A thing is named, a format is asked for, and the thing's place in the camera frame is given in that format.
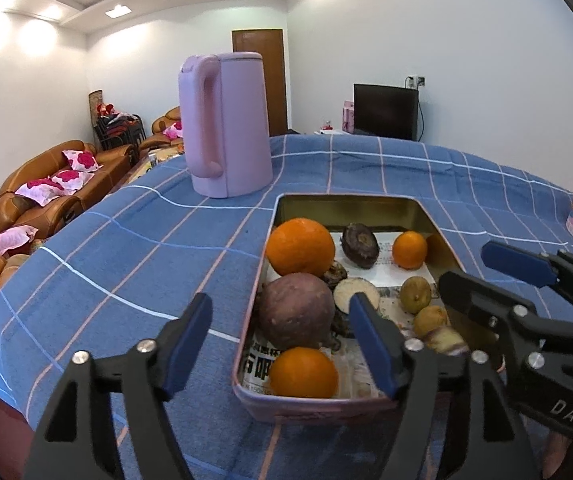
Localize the brown wooden door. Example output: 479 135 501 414
231 29 288 137

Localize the dark wrinkled round fruit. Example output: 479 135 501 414
341 223 381 269

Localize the small orange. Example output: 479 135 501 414
391 230 428 270

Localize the stack of dark chairs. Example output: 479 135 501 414
94 112 146 151

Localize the lilac electric kettle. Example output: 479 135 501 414
178 52 273 198

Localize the printed paper liner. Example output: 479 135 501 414
244 230 447 401

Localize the pale pink root piece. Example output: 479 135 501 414
424 326 469 356

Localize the pink tin box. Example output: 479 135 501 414
231 192 507 426

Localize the brown layered cut fruit piece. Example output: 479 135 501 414
323 260 348 288

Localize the person's right hand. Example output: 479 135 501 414
541 430 573 480

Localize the decorative standing scroll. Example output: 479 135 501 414
88 90 104 133

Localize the black power cable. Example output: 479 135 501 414
417 86 427 142

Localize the black television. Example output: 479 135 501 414
353 83 420 142

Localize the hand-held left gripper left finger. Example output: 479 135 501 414
25 292 213 480

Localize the small brown leather sofa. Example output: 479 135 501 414
139 106 184 153

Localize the medium orange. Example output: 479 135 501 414
269 346 340 398

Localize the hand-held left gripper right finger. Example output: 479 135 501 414
349 292 542 480

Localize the yellow-green round fruit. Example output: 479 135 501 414
399 276 432 313
413 306 450 338

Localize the blue checked tablecloth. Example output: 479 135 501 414
0 132 573 480

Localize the coffee table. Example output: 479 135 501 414
129 146 187 181

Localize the large orange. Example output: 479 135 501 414
265 217 336 277

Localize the purple beetroot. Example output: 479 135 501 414
258 272 336 350

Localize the long brown leather sofa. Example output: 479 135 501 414
0 140 137 241

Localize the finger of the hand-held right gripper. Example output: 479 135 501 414
481 240 573 326
438 270 543 362

